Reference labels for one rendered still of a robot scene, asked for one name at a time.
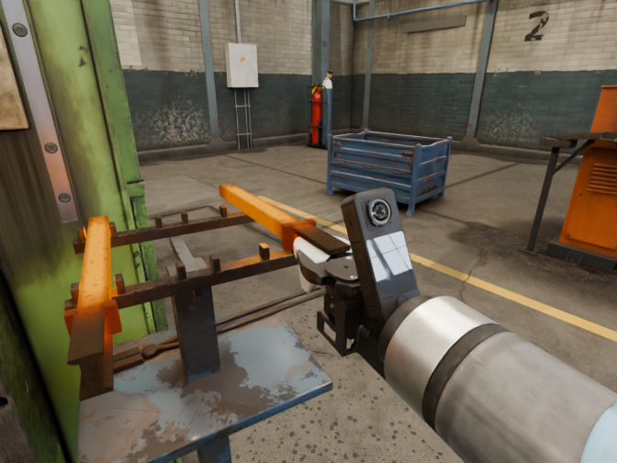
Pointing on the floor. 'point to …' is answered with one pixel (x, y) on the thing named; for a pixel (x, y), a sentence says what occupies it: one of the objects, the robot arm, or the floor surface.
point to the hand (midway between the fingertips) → (308, 236)
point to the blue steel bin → (388, 164)
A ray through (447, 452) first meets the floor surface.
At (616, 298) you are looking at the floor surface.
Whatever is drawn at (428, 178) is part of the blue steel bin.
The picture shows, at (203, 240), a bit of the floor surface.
